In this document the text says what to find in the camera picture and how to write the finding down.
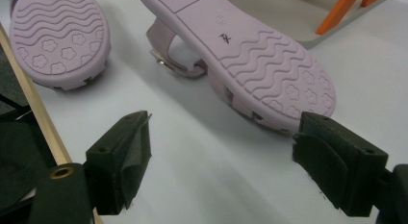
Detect white storage box orange latches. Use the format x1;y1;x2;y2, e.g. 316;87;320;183
220;0;393;51

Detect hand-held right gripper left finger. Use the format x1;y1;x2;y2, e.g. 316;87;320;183
84;110;153;216

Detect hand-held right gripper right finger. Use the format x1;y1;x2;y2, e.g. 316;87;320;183
292;112;390;218

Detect white paper sheet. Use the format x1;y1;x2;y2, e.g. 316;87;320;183
0;0;408;224

